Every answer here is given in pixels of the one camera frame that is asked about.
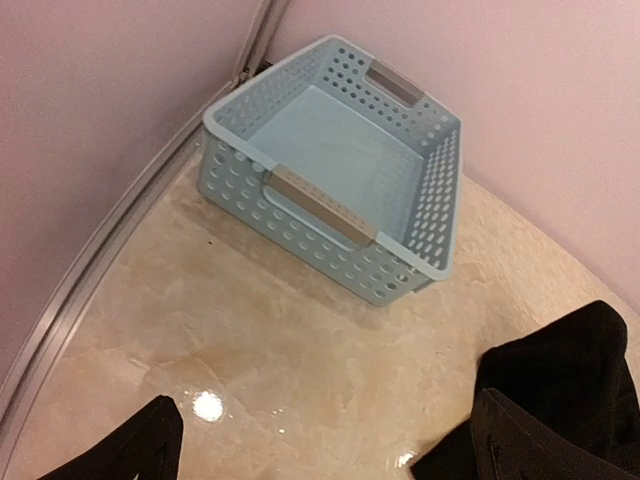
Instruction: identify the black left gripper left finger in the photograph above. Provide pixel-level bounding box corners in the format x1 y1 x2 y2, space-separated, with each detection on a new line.
44 395 184 479

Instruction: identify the light blue plastic basket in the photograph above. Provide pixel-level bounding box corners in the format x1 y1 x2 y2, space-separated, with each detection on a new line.
198 35 462 306

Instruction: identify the black garment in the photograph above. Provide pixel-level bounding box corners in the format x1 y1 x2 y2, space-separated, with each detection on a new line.
410 300 639 479

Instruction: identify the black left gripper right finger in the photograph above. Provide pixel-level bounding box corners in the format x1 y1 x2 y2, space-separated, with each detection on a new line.
470 389 635 480

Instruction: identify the left aluminium corner post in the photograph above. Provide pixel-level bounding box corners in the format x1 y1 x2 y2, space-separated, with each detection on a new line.
234 0 290 87

